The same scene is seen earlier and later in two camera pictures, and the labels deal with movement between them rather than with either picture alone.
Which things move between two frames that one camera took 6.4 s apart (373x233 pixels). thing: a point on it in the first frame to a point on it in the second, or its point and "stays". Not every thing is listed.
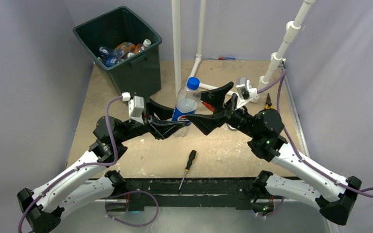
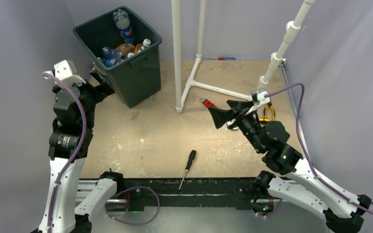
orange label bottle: [140, 47] stays
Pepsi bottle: [110, 61] stays
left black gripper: [161, 127] to [105, 89]
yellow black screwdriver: [192, 157] stays
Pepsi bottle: [187, 101] to [123, 23]
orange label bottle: [129, 48] stays
